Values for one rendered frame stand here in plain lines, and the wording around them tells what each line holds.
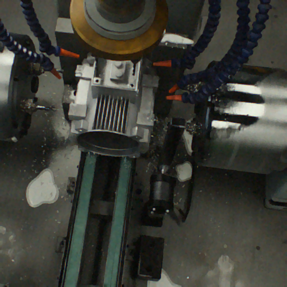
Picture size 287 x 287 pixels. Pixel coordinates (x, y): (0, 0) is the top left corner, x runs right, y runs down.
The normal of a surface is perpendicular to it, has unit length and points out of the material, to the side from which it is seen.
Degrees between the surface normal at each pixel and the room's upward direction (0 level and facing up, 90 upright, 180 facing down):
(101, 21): 0
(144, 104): 0
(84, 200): 0
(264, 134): 39
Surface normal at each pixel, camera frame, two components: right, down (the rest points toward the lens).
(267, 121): 0.01, 0.11
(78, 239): 0.07, -0.36
